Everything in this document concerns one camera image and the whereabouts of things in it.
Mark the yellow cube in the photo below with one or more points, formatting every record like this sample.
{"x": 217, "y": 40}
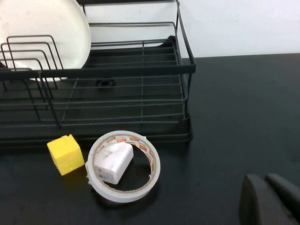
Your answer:
{"x": 66, "y": 154}

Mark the white charger plug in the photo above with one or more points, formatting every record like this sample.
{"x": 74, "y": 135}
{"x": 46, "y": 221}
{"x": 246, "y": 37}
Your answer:
{"x": 112, "y": 161}

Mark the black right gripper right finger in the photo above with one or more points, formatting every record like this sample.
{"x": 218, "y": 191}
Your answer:
{"x": 289, "y": 197}

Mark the black round drain spout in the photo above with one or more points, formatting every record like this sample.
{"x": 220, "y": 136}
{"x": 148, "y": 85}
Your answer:
{"x": 105, "y": 83}

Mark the white tape roll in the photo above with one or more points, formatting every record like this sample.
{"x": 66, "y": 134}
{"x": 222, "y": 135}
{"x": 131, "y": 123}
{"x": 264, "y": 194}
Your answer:
{"x": 117, "y": 195}

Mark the black plastic drip tray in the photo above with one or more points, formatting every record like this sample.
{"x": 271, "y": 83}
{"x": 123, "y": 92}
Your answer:
{"x": 161, "y": 93}

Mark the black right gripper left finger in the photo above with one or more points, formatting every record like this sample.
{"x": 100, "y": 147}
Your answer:
{"x": 260, "y": 204}

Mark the white round plate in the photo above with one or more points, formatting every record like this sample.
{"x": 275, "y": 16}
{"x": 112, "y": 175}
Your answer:
{"x": 47, "y": 21}

